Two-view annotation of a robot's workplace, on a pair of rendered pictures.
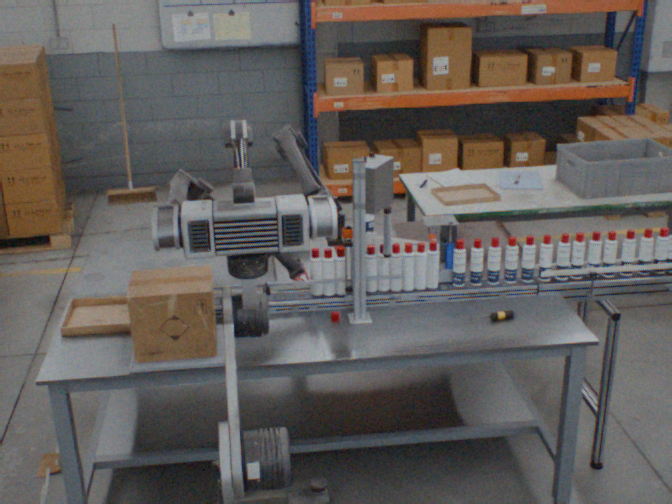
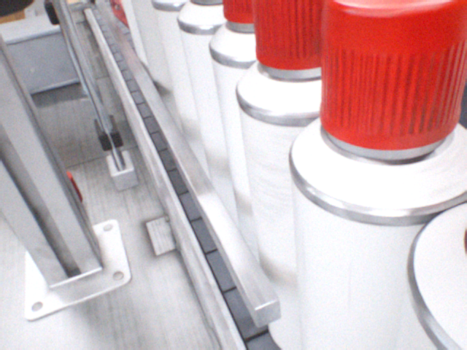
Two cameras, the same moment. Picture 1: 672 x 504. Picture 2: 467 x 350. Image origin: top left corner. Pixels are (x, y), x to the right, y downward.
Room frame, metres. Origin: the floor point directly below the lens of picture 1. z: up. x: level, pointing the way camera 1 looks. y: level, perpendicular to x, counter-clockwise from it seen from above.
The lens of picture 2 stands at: (3.20, -0.39, 1.11)
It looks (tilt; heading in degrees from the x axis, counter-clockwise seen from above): 38 degrees down; 81
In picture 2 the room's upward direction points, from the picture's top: 9 degrees counter-clockwise
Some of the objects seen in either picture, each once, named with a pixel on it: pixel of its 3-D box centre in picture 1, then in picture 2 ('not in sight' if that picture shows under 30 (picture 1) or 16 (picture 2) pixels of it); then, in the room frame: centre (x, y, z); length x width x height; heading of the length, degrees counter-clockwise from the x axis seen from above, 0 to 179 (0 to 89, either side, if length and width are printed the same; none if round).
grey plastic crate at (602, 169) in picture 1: (616, 167); not in sight; (4.80, -1.66, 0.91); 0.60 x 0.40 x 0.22; 101
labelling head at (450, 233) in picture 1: (439, 249); not in sight; (3.37, -0.44, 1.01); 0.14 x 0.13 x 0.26; 96
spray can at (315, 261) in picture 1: (316, 271); not in sight; (3.23, 0.08, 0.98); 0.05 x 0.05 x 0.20
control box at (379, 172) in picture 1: (372, 184); not in sight; (3.17, -0.15, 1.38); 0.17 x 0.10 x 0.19; 151
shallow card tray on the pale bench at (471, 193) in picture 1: (465, 194); not in sight; (4.64, -0.75, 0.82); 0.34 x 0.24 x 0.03; 103
